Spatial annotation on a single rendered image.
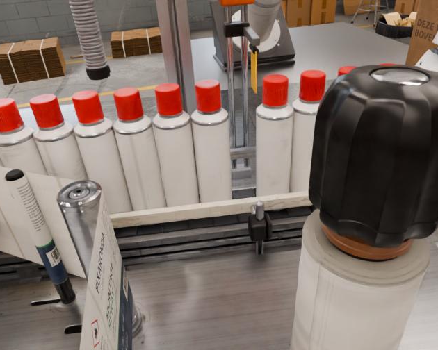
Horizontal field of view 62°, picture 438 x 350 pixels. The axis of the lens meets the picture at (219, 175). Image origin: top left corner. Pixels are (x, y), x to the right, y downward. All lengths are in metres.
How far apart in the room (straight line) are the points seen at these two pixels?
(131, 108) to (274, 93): 0.18
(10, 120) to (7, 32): 5.70
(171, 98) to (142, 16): 5.55
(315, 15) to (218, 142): 3.75
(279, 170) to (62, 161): 0.30
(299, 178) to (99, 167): 0.29
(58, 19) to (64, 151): 5.57
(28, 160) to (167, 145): 0.18
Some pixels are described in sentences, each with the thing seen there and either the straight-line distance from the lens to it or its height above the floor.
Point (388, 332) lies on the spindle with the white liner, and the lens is 0.30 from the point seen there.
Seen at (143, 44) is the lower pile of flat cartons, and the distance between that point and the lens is 4.94.
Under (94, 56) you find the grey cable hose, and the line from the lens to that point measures 0.58.
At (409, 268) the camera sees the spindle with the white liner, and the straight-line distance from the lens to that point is 0.26.
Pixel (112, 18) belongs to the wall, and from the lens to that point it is 6.01.
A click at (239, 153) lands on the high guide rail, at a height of 0.96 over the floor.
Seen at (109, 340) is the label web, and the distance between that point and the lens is 0.31.
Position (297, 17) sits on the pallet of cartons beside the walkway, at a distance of 4.12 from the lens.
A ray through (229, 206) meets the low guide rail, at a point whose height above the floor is 0.91.
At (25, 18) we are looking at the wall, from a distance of 6.13.
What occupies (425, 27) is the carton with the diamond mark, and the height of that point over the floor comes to 1.04.
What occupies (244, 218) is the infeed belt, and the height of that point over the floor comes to 0.88.
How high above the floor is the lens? 1.25
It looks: 34 degrees down
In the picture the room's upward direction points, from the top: 4 degrees counter-clockwise
